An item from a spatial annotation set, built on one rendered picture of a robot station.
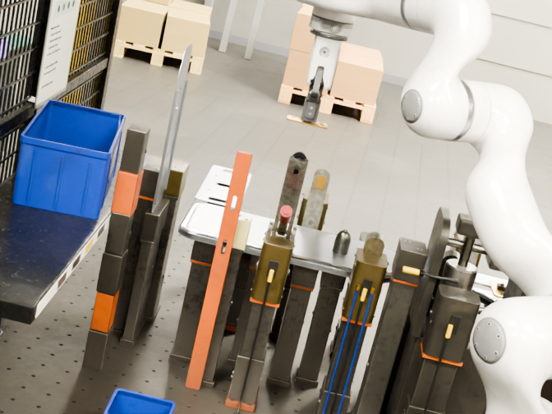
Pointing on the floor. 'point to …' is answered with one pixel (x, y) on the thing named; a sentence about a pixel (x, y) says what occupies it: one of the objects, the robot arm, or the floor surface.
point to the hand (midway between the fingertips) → (310, 109)
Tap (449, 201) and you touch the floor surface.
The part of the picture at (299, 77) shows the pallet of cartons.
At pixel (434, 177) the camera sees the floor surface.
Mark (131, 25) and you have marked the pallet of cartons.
